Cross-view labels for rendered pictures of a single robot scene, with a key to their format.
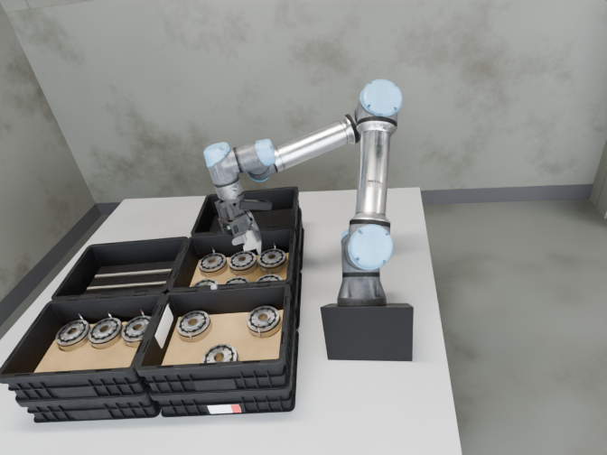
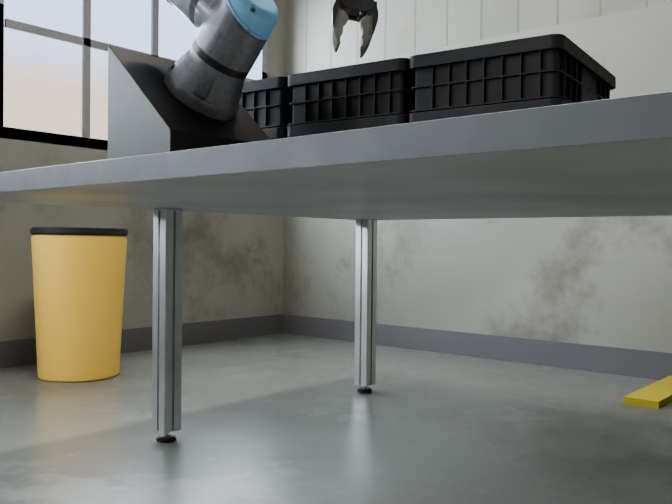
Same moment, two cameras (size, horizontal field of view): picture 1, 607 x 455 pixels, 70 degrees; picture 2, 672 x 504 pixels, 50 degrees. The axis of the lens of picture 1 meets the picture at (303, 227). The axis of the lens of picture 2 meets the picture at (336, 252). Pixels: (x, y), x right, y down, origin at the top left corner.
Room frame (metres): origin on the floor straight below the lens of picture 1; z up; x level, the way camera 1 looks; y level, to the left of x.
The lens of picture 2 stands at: (1.83, -1.26, 0.57)
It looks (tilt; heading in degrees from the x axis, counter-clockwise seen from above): 1 degrees down; 117
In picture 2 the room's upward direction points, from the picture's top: 1 degrees clockwise
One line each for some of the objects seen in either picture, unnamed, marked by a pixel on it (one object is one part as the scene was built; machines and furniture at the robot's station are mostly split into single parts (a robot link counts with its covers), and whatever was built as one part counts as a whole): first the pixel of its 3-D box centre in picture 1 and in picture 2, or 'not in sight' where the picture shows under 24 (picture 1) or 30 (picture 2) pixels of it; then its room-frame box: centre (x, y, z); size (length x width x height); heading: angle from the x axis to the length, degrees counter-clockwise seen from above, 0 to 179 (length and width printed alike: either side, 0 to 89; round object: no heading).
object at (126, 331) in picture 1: (137, 328); not in sight; (0.99, 0.56, 0.86); 0.10 x 0.10 x 0.01
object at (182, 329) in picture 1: (192, 322); not in sight; (0.97, 0.38, 0.86); 0.10 x 0.10 x 0.01
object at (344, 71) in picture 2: (235, 259); (390, 90); (1.18, 0.25, 0.92); 0.40 x 0.30 x 0.02; 83
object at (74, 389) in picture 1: (94, 346); not in sight; (0.93, 0.68, 0.87); 0.40 x 0.30 x 0.11; 83
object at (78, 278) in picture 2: not in sight; (79, 301); (-0.51, 0.92, 0.31); 0.39 x 0.39 x 0.62
